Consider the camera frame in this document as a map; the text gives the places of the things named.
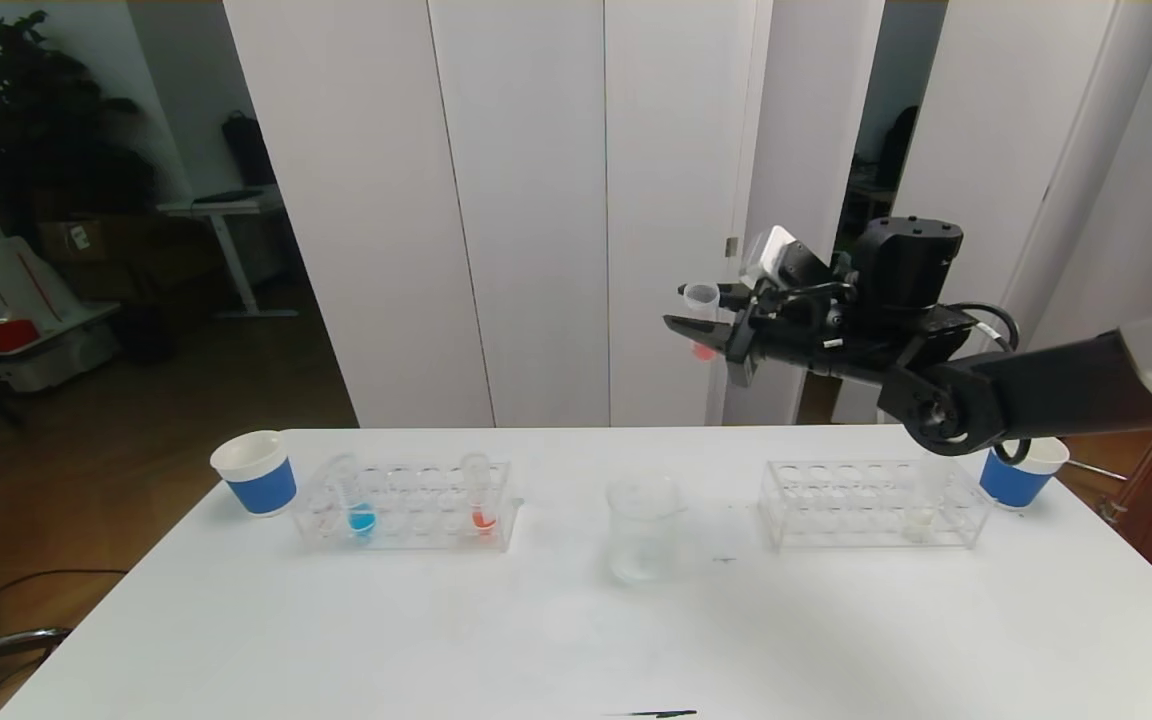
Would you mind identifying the clear acrylic test tube rack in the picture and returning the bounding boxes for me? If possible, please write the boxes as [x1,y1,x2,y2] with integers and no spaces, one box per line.
[293,462,523,553]
[760,460,993,551]

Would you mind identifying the white background desk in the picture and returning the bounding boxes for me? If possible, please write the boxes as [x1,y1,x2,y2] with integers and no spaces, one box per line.
[158,190,299,323]

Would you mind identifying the white angled partition panel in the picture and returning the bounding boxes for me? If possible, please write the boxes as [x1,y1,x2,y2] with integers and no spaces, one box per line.
[723,0,885,428]

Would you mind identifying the metal chair frame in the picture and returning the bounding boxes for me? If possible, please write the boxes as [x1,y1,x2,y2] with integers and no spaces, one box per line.
[0,628,72,673]

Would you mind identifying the red pigment test tube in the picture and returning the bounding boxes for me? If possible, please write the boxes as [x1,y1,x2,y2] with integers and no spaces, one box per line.
[461,453,499,536]
[684,283,722,361]

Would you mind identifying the dark potted plant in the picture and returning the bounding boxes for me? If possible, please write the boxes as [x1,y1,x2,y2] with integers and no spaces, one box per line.
[0,0,162,241]

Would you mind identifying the white folding partition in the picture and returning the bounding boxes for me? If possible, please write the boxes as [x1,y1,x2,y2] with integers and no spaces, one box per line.
[224,0,772,431]
[831,0,1152,426]

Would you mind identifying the white machine base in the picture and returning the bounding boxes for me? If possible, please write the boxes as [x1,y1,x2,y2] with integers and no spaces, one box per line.
[0,240,125,396]

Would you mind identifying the blue pigment test tube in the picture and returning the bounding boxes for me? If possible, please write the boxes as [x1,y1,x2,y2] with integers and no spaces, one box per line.
[328,455,379,541]

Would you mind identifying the blue white paper cup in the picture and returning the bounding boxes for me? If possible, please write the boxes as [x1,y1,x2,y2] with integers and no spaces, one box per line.
[979,437,1070,511]
[210,431,298,518]

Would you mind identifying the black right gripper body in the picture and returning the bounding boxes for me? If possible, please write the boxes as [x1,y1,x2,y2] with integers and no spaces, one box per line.
[724,286,847,389]

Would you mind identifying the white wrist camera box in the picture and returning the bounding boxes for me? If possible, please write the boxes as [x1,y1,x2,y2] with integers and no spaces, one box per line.
[741,225,799,291]

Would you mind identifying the black bag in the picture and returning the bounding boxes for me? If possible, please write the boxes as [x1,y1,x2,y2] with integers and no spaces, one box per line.
[224,114,279,193]

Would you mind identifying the cardboard box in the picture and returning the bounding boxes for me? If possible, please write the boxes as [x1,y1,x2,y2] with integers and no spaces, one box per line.
[40,222,137,269]

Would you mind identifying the black floor cable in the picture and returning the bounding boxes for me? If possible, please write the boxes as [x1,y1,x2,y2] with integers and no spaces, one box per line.
[0,570,129,641]

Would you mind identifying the clear glass beaker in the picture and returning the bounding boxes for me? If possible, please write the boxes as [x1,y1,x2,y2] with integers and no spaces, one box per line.
[606,473,687,586]

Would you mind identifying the black camera cable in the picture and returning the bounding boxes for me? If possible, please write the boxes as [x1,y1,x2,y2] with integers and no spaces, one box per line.
[946,303,1032,466]

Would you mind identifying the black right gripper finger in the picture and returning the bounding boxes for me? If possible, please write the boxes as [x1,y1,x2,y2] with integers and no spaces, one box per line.
[676,281,751,311]
[662,314,734,354]

